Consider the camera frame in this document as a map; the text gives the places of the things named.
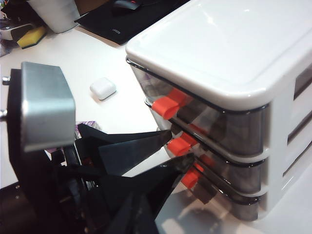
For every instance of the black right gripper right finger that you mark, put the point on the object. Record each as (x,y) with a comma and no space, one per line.
(143,195)

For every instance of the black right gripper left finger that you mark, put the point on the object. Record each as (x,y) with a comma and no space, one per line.
(136,151)

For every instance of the grey drawer with wavy line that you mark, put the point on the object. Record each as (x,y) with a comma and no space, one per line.
(234,170)

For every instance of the grey drawer under cabinet lid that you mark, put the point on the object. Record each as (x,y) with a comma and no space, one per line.
(219,126)

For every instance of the grey drawer holding white paper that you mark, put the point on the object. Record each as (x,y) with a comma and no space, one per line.
(243,204)

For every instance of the white earbuds case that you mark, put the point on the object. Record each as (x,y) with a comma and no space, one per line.
(103,88)

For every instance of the black mouse pad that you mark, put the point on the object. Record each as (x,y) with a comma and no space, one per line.
(126,26)

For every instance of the black computer mouse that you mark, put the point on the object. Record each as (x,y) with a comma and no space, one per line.
(125,4)

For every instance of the white round container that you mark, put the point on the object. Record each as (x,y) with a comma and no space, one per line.
(58,17)

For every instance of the yellow sponge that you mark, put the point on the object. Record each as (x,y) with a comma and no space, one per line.
(30,37)

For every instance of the grey white device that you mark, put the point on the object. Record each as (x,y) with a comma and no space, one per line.
(12,30)

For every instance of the silver camera mount block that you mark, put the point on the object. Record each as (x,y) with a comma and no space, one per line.
(46,109)

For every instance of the white plastic drawer cabinet frame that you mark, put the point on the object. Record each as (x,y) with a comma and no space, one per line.
(207,48)

